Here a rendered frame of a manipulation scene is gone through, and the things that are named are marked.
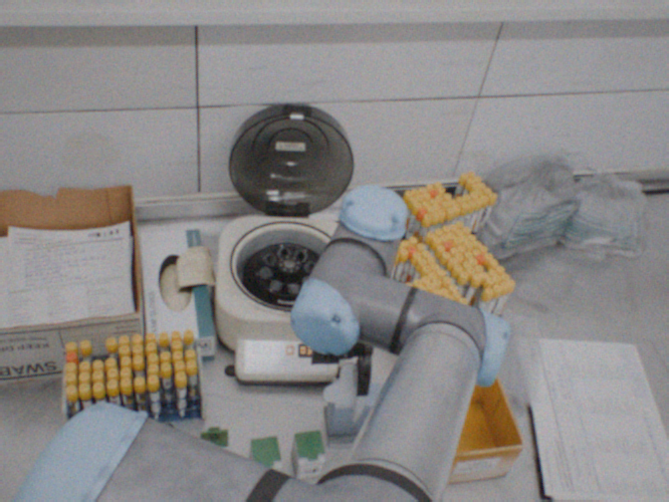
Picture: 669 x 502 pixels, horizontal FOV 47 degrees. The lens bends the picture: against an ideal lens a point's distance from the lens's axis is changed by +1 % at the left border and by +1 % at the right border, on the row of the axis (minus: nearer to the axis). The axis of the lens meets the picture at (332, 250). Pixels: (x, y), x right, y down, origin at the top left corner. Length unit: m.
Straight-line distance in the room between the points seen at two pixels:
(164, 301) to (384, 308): 0.61
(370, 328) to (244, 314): 0.46
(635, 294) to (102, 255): 1.01
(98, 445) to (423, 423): 0.24
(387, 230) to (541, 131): 0.82
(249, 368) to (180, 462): 0.80
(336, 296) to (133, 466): 0.37
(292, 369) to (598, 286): 0.65
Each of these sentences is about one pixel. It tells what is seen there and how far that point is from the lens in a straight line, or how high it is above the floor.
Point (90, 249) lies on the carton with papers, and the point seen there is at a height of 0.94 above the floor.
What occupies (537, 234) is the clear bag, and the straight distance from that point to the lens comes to 1.56.
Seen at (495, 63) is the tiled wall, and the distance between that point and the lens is 1.44.
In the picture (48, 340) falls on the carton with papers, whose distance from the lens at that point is 1.22.
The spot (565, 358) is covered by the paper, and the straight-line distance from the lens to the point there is 1.42.
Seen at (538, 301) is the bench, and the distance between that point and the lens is 1.50.
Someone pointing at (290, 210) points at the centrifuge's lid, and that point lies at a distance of 1.37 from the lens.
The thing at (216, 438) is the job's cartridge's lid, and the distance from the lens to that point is 1.11.
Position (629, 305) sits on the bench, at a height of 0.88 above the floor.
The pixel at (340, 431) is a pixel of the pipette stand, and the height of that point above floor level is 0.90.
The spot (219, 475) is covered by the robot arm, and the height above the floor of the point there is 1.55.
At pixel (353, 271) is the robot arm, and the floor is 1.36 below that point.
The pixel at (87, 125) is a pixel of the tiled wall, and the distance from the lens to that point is 1.37.
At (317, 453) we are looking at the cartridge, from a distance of 1.15.
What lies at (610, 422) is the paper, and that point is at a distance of 1.38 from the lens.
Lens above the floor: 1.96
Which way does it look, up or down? 47 degrees down
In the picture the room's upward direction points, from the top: 10 degrees clockwise
